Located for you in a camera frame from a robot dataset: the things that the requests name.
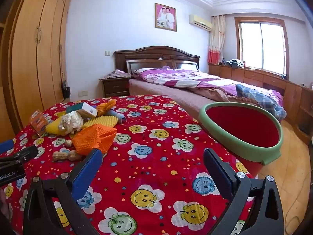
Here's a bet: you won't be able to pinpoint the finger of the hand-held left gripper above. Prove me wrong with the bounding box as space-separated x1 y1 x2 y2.
0 145 39 166
0 139 14 155

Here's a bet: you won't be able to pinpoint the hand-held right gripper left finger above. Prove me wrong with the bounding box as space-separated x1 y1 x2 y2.
23 148 103 235

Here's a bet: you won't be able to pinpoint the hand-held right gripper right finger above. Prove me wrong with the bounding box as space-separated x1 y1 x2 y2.
203 148 285 235

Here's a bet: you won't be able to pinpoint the small orange box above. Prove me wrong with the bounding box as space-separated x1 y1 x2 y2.
29 109 48 137

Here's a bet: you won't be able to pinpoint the red bin with green rim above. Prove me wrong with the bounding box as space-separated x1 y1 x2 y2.
198 101 284 178

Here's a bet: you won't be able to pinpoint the orange knitted cloth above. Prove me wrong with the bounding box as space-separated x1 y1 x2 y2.
72 124 118 156

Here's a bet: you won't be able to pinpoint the white paper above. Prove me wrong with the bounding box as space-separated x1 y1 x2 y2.
58 111 85 135

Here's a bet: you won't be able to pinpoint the yellow ridged foam wrap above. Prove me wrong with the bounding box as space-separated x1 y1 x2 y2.
45 115 118 136

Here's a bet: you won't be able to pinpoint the white medicine box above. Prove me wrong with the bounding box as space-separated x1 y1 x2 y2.
66 101 98 119

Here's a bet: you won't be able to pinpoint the grey tube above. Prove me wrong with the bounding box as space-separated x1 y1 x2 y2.
108 109 128 125

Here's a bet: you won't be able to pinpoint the orange plastic bag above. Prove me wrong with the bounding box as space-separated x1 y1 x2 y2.
96 99 117 117

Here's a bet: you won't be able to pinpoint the red smiley flower tablecloth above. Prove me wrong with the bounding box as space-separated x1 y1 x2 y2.
0 95 260 235

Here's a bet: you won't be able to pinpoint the black hanging bag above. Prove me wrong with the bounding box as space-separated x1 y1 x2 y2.
61 80 71 99

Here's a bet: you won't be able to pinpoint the brown fringed blanket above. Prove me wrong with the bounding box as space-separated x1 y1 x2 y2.
193 87 264 108

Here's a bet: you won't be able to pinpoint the blue plaid cloth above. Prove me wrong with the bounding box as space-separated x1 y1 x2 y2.
236 84 287 120

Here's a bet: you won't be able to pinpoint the dark wooden nightstand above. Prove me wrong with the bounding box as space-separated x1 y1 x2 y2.
99 76 130 98

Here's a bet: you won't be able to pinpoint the light wooden wardrobe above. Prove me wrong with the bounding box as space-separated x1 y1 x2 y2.
0 0 74 139

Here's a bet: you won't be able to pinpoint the purple patchwork quilt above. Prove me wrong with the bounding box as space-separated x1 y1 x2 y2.
134 68 284 103

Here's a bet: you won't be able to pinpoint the pink folded clothes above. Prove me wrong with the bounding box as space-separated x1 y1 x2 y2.
105 70 131 79

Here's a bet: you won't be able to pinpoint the bed with pink sheet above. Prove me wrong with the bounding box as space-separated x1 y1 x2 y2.
129 69 287 128

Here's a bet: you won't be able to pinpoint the dark clothes pile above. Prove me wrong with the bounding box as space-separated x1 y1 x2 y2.
226 59 246 69

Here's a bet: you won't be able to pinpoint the purple floral pillow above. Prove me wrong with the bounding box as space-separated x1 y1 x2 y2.
134 68 162 77

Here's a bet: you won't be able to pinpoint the cream and red curtain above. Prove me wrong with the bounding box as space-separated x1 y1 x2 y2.
208 15 226 65

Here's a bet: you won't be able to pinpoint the wooden framed window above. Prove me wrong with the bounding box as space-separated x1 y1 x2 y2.
235 17 290 78

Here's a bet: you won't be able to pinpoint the dark wooden headboard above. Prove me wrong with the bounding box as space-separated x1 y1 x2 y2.
114 46 200 79

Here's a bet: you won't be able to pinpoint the wall air conditioner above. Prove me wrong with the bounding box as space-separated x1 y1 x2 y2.
189 14 213 32

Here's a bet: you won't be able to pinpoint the framed wall photo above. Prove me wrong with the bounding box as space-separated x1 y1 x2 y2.
155 3 177 32

